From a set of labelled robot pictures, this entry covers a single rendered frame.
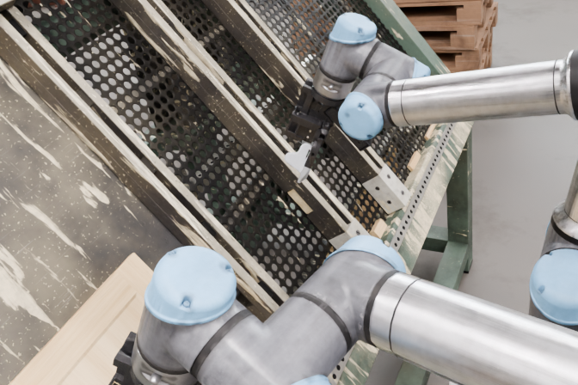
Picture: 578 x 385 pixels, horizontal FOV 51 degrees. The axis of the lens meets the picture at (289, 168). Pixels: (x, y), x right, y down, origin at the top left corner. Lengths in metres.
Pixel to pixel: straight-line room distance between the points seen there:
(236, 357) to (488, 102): 0.54
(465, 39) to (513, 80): 2.96
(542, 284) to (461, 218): 1.63
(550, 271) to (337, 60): 0.51
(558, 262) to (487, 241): 1.96
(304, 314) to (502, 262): 2.45
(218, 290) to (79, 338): 0.66
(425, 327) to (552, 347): 0.10
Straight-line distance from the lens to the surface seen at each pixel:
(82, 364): 1.17
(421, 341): 0.54
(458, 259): 2.71
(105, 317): 1.19
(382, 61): 1.08
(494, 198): 3.33
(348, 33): 1.08
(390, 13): 2.31
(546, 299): 1.08
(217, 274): 0.54
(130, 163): 1.26
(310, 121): 1.18
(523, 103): 0.89
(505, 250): 3.03
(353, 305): 0.57
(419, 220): 1.85
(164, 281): 0.53
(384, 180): 1.76
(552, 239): 1.19
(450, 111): 0.92
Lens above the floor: 2.02
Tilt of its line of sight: 33 degrees down
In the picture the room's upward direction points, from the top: 12 degrees counter-clockwise
